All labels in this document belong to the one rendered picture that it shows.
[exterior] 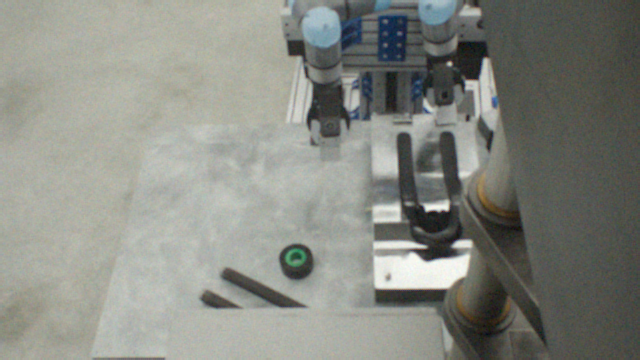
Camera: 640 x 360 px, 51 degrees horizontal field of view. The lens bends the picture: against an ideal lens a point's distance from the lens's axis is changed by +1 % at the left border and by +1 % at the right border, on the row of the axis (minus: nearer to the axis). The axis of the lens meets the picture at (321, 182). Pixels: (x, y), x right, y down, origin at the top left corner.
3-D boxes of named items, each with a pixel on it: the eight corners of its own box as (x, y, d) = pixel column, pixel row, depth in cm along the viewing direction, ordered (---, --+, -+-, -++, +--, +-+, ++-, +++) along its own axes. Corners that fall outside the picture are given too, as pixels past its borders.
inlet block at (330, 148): (322, 123, 170) (320, 108, 166) (341, 123, 170) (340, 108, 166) (320, 161, 162) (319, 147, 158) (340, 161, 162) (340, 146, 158)
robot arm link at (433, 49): (458, 42, 144) (420, 47, 146) (458, 56, 148) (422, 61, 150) (455, 17, 148) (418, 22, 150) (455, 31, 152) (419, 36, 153)
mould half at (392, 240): (370, 139, 180) (370, 103, 170) (467, 136, 178) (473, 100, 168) (375, 301, 149) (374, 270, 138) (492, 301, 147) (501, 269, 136)
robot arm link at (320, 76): (341, 70, 140) (303, 71, 140) (342, 86, 143) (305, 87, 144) (341, 46, 145) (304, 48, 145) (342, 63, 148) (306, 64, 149)
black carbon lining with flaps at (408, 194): (394, 137, 170) (395, 111, 163) (457, 136, 169) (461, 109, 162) (400, 250, 149) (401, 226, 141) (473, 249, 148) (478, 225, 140)
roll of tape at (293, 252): (293, 286, 153) (292, 278, 150) (273, 263, 157) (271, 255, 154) (320, 266, 155) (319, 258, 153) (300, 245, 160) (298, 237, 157)
